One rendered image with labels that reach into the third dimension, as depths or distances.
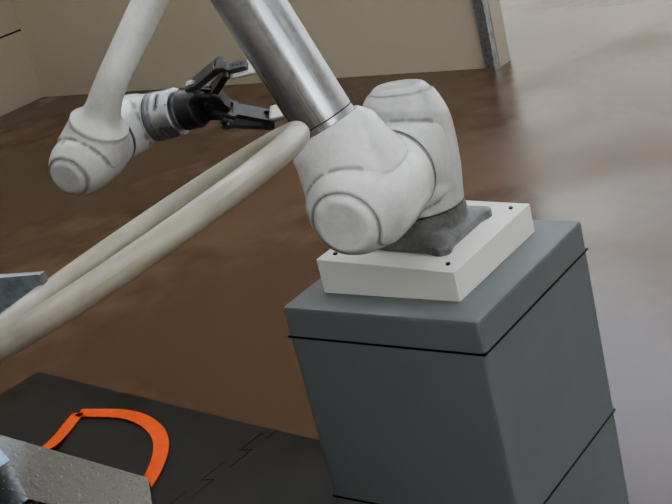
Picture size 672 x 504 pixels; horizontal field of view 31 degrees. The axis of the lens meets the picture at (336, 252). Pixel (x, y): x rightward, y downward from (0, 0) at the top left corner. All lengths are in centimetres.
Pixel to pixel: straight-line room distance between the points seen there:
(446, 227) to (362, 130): 31
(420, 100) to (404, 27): 482
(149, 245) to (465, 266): 90
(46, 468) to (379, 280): 62
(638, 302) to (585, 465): 146
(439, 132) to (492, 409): 46
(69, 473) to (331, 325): 50
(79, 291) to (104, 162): 91
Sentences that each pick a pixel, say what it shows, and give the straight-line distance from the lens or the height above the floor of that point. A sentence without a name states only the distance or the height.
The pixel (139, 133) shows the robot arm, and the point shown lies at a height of 113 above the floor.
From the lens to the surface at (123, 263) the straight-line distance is 121.
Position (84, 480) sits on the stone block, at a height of 68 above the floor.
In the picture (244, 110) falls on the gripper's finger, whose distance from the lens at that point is 221.
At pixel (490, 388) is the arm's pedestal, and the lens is 199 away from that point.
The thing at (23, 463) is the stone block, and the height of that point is 77.
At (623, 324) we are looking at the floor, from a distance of 361.
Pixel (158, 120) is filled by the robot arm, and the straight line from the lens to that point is 221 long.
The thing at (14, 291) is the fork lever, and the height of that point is 111.
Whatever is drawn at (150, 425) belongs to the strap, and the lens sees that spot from 365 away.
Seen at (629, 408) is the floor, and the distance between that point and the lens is 320.
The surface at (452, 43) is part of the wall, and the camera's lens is 671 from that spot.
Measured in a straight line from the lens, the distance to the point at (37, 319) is 124.
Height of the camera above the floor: 163
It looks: 21 degrees down
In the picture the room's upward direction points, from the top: 14 degrees counter-clockwise
